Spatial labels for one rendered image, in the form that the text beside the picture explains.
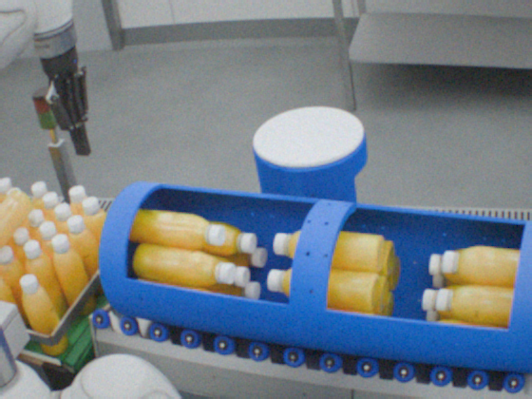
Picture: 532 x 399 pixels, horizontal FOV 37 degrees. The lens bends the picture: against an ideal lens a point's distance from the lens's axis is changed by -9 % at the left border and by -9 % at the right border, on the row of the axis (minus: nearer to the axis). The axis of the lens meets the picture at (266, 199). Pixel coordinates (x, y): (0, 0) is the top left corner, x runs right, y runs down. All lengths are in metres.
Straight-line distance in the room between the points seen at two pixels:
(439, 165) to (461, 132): 0.31
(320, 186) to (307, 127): 0.18
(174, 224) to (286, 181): 0.49
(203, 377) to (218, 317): 0.22
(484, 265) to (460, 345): 0.15
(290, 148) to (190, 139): 2.25
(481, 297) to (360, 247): 0.25
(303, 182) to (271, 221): 0.32
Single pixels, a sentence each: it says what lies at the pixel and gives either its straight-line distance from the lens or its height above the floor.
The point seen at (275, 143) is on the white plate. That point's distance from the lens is 2.15.
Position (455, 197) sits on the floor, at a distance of 3.68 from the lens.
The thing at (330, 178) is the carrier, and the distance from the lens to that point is 2.08.
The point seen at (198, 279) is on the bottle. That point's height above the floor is 1.12.
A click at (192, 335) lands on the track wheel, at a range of 1.74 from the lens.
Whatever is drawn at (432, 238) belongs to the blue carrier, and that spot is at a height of 1.10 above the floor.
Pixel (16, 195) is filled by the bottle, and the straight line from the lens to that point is 1.98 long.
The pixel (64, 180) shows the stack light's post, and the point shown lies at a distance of 2.33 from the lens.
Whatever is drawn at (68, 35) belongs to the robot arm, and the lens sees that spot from 1.56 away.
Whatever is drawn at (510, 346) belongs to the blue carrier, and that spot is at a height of 1.10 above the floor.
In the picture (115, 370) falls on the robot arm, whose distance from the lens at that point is 1.17.
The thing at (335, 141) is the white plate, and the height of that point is 1.04.
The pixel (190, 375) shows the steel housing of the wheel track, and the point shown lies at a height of 0.87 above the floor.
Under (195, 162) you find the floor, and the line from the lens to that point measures 4.14.
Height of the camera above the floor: 2.15
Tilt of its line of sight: 34 degrees down
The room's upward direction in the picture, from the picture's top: 10 degrees counter-clockwise
